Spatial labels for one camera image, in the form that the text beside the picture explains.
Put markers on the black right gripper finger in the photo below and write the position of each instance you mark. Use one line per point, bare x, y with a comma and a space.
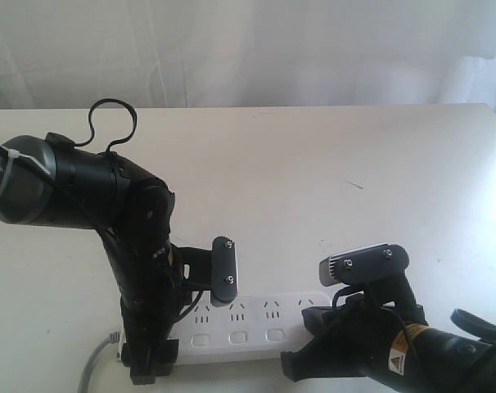
319, 320
316, 361

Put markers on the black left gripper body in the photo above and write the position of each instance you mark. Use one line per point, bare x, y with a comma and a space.
153, 290

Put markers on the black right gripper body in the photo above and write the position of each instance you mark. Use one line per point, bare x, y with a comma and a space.
365, 339

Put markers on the white five-outlet power strip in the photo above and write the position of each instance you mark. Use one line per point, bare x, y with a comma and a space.
249, 328

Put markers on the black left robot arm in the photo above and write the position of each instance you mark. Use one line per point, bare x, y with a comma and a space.
50, 182

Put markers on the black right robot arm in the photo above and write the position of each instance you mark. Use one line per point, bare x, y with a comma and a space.
452, 363

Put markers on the white curtain backdrop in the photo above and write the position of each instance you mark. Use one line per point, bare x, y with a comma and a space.
68, 54

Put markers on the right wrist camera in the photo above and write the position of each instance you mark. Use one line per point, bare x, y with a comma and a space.
377, 271

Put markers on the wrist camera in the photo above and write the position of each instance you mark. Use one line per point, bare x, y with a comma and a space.
213, 270
377, 271

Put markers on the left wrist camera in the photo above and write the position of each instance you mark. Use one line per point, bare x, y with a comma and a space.
213, 270

